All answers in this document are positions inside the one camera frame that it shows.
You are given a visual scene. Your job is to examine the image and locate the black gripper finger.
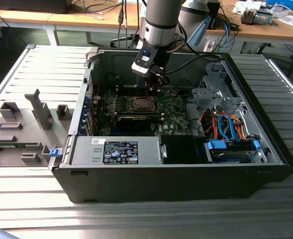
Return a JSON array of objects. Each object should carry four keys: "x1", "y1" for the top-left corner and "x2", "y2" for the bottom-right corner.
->
[
  {"x1": 146, "y1": 74, "x2": 158, "y2": 92},
  {"x1": 155, "y1": 74, "x2": 171, "y2": 91}
]

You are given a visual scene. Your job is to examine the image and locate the CPU with silver top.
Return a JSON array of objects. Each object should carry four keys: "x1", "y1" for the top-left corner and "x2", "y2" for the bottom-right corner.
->
[{"x1": 135, "y1": 98, "x2": 152, "y2": 108}]

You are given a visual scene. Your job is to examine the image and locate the CPU socket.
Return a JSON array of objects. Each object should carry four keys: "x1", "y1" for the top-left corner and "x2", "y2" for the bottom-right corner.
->
[{"x1": 126, "y1": 95, "x2": 161, "y2": 112}]

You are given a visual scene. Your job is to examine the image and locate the green motherboard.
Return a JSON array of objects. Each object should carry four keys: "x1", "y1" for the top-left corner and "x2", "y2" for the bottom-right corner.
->
[{"x1": 93, "y1": 86, "x2": 195, "y2": 137}]

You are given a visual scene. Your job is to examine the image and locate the pale blue teach pendant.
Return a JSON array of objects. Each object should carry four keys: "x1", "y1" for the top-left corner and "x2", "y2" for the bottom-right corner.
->
[{"x1": 186, "y1": 15, "x2": 210, "y2": 48}]

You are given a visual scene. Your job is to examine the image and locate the black graphics card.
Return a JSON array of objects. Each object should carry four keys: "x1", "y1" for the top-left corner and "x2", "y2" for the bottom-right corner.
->
[{"x1": 116, "y1": 114, "x2": 154, "y2": 133}]

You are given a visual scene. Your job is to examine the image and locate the silver metal drive cage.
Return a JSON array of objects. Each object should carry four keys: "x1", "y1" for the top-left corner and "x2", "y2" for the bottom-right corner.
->
[{"x1": 191, "y1": 62, "x2": 246, "y2": 110}]

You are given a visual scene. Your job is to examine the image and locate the office chair base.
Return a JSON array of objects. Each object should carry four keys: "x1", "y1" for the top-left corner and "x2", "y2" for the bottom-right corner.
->
[{"x1": 110, "y1": 34, "x2": 141, "y2": 49}]

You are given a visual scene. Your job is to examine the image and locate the black box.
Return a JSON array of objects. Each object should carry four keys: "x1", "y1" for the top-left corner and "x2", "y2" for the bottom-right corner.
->
[{"x1": 207, "y1": 1, "x2": 222, "y2": 30}]

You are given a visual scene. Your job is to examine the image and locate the hard disk in blue carrier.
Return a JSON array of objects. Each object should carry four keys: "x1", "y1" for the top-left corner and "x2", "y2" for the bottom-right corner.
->
[{"x1": 204, "y1": 139, "x2": 261, "y2": 164}]

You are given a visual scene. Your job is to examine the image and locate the silver power supply unit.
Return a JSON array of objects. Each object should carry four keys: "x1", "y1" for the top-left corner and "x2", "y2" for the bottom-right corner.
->
[{"x1": 70, "y1": 135, "x2": 162, "y2": 166}]

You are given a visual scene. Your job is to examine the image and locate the white paper sheet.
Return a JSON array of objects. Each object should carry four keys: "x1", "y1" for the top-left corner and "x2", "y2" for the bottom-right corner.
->
[{"x1": 233, "y1": 1, "x2": 251, "y2": 14}]

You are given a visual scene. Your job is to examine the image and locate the black PC case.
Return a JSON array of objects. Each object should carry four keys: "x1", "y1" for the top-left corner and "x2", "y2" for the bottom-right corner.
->
[{"x1": 51, "y1": 47, "x2": 293, "y2": 205}]

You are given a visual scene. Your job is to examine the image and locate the wooden desk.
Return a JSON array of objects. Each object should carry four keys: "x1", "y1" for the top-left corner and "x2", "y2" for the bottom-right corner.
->
[
  {"x1": 205, "y1": 0, "x2": 293, "y2": 42},
  {"x1": 0, "y1": 0, "x2": 147, "y2": 32}
]

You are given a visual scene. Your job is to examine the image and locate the grey electronic device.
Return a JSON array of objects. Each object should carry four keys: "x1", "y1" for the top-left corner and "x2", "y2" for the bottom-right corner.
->
[{"x1": 240, "y1": 7, "x2": 274, "y2": 25}]

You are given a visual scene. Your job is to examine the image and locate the blue box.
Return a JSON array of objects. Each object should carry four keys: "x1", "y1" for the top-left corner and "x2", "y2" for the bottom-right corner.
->
[{"x1": 265, "y1": 0, "x2": 293, "y2": 9}]

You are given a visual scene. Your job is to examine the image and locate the white paper sheets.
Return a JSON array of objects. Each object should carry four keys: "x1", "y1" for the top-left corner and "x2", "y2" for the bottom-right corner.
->
[{"x1": 273, "y1": 14, "x2": 293, "y2": 27}]

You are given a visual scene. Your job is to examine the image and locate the grey parts rack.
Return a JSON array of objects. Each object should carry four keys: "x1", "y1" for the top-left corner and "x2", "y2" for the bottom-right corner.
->
[{"x1": 0, "y1": 88, "x2": 74, "y2": 168}]

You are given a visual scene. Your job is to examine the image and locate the black device case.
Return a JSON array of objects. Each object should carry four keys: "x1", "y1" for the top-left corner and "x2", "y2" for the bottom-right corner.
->
[{"x1": 0, "y1": 0, "x2": 70, "y2": 14}]

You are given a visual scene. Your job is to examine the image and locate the green RAM stick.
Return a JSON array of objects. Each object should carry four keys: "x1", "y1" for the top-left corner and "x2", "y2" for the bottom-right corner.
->
[{"x1": 0, "y1": 142, "x2": 42, "y2": 150}]

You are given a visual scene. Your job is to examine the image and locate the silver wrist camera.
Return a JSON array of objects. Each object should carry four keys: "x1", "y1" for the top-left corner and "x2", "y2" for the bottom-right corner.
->
[{"x1": 131, "y1": 49, "x2": 155, "y2": 75}]

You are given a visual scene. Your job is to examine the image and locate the black camera cable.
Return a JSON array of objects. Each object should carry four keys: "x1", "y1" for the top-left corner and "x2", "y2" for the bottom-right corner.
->
[{"x1": 165, "y1": 53, "x2": 223, "y2": 75}]

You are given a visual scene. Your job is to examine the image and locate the orange wire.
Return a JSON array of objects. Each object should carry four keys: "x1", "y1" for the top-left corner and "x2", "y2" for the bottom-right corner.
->
[
  {"x1": 203, "y1": 113, "x2": 218, "y2": 137},
  {"x1": 232, "y1": 114, "x2": 250, "y2": 140}
]

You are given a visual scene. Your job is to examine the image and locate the blue cable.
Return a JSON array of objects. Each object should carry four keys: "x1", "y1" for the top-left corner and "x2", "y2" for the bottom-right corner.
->
[{"x1": 222, "y1": 19, "x2": 237, "y2": 50}]

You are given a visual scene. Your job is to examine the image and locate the blue wire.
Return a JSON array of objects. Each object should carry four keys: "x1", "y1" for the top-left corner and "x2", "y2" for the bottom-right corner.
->
[{"x1": 217, "y1": 113, "x2": 239, "y2": 142}]

